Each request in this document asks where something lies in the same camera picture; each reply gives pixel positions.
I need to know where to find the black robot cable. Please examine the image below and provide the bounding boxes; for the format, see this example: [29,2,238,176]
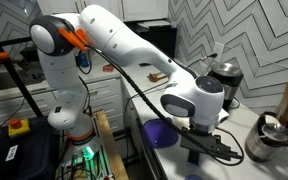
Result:
[83,43,245,167]

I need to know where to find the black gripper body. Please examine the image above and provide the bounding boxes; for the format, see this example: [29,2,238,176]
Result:
[180,129,242,161]

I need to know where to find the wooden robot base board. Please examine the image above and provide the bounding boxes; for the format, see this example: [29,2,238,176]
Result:
[96,110,129,180]

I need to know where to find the black coffee grinder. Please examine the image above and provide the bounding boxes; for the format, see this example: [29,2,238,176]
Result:
[208,62,244,111]

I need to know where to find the steel utensil holder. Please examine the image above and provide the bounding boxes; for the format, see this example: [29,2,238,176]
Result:
[244,111,288,162]

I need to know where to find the black microwave oven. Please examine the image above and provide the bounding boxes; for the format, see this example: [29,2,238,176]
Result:
[127,22,177,58]

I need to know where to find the yellow emergency stop box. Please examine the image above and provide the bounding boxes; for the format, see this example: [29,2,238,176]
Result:
[8,118,31,139]

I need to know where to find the dark wooden spoon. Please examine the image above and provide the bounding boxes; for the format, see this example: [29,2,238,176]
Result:
[147,72,166,82]

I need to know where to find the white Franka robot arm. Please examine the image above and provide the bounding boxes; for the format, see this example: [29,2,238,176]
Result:
[29,5,244,166]

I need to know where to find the dark purple container lid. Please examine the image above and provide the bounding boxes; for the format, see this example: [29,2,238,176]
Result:
[141,118,178,149]

